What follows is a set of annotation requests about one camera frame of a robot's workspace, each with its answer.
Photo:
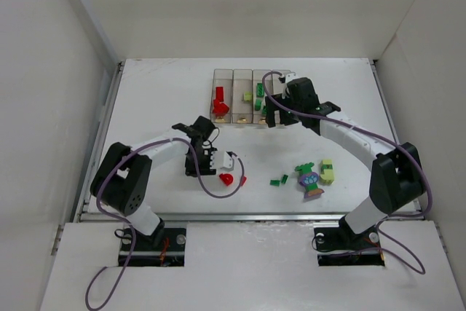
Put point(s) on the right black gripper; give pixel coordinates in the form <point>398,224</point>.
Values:
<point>278,109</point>

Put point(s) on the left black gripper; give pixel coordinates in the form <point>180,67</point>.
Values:
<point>199,167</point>

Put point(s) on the red lego brick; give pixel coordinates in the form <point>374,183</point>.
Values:
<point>220,108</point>

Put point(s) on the green 2x4 lego brick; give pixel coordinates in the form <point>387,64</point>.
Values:
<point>259,90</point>

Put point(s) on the dark green lego cluster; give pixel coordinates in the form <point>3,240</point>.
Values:
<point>260,106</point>

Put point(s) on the red round lego piece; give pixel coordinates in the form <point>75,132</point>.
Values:
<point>226,178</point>

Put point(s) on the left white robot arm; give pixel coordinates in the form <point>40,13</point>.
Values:
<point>123,176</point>

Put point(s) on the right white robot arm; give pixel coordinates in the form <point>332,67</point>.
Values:
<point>396,179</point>

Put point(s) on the clear bin for purple legos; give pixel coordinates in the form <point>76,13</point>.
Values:
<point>281,118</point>

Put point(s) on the clear bin for red legos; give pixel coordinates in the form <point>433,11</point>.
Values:
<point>224,78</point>

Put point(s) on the clear bin for light green legos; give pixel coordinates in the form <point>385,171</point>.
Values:
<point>242,112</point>

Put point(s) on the purple green flower lego figure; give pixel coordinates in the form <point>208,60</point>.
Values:
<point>308,179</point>

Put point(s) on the yellow green lego stack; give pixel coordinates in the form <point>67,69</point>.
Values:
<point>326,172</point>

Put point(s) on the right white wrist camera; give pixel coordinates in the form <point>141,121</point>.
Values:
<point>286,78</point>

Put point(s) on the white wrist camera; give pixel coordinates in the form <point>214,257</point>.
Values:
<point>286,78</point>
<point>222,160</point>

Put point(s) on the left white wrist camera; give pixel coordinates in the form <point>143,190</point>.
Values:
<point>222,160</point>

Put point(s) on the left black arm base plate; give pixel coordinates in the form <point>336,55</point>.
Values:
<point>167,251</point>

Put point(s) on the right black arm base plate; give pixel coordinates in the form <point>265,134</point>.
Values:
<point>338,248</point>

